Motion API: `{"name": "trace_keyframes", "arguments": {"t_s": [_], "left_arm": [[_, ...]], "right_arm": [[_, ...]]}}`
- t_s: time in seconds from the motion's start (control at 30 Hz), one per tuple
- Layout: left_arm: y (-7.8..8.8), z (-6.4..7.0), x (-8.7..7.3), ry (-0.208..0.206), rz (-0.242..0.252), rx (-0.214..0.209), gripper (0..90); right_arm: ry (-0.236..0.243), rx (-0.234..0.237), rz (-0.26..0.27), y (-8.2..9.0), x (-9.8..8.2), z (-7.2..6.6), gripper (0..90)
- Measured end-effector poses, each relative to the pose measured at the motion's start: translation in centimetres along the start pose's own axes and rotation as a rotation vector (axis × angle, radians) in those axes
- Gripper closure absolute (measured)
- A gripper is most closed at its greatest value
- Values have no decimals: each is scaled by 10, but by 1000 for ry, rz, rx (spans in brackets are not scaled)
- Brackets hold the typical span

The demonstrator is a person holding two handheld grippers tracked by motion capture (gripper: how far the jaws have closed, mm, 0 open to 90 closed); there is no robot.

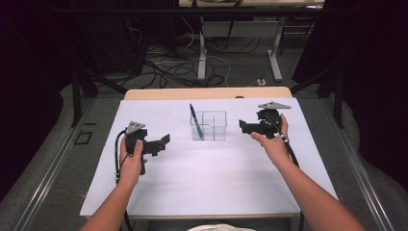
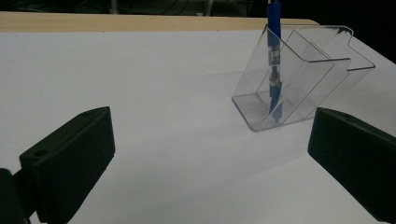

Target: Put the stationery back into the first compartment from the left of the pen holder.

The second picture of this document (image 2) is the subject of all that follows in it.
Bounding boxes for blue pen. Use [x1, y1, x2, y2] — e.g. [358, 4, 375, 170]
[266, 0, 285, 123]

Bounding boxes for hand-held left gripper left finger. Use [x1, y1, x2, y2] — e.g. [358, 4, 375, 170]
[19, 105, 117, 224]

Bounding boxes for white table mat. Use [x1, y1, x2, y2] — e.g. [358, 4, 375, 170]
[0, 29, 396, 224]

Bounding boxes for clear plastic pen holder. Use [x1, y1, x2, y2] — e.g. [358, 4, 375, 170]
[231, 23, 376, 133]

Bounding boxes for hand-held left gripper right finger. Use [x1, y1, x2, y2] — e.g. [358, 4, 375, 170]
[306, 106, 396, 224]

